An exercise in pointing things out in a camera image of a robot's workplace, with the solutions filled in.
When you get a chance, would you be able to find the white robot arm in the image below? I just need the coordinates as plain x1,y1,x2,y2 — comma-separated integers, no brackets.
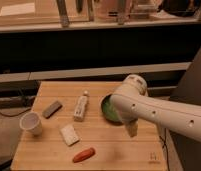
110,74,201,142

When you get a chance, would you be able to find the grey rectangular block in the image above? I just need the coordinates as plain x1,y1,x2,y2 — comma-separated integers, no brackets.
42,101,62,119

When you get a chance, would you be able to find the white tube bottle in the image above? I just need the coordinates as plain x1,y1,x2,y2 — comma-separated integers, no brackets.
73,91,89,122

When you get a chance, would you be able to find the black cable on floor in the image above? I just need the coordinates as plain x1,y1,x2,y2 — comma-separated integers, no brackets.
0,106,32,118

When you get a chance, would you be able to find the white paper sheet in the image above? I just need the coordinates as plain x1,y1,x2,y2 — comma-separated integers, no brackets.
0,2,35,16

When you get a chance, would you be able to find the red orange pepper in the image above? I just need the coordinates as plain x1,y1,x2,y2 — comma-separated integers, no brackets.
72,148,95,163

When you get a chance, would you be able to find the white sponge block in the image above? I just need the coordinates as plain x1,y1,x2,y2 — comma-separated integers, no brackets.
60,124,80,146

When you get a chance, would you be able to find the green ceramic bowl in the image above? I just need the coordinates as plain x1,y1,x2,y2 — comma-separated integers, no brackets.
101,95,121,124

